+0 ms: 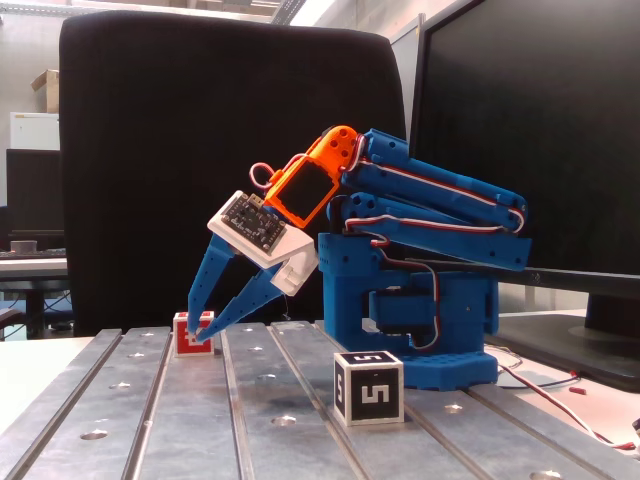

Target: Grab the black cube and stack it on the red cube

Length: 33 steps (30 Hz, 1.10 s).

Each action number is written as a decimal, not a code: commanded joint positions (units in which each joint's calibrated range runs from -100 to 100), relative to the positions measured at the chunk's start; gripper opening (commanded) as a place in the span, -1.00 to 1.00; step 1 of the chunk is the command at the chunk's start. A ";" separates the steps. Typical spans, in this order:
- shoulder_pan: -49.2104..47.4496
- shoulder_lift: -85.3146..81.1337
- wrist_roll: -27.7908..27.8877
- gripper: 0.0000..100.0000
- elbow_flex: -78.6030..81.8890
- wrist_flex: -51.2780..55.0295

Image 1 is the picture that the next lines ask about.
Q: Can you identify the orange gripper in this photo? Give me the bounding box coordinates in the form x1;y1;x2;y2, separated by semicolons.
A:
263;124;361;225

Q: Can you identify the small black background monitor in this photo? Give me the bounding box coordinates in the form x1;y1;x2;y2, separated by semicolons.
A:
5;148;65;236

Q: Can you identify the red white black loose cable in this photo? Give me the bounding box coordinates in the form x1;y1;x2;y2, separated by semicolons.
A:
492;349;640;451

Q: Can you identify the dark keyboard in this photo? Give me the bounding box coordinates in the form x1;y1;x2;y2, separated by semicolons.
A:
0;248;68;259

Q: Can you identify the red cube with white marker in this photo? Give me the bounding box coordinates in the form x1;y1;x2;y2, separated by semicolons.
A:
172;310;216;359

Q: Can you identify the black cube with white marker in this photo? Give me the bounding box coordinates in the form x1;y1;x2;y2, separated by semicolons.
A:
333;350;405;428

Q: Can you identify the grey partition panel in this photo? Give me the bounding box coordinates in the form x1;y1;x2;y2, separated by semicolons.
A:
389;14;426;146

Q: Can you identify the red white black servo cable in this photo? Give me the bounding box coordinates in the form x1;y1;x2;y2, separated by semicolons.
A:
372;234;444;351

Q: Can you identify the white camera mount with circuit board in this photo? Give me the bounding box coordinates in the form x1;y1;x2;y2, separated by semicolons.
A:
208;190;319;296

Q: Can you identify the brown cardboard box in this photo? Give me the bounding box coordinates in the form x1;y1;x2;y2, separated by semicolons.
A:
30;68;60;114

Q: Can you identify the black office chair backrest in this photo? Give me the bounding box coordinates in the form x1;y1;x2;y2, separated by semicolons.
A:
58;10;409;337

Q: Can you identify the slotted metal base plate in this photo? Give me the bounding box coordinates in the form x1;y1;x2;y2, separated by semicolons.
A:
0;319;640;480

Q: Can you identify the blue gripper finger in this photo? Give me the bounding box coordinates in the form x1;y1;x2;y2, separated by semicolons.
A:
187;233;241;347
197;268;290;347

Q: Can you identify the white background desk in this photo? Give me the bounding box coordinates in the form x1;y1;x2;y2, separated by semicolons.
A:
0;257;71;341

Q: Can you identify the white cabinet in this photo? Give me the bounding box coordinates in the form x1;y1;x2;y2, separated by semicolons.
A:
9;111;61;150

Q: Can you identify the large black computer monitor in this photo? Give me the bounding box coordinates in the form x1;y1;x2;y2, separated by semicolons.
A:
407;0;640;394

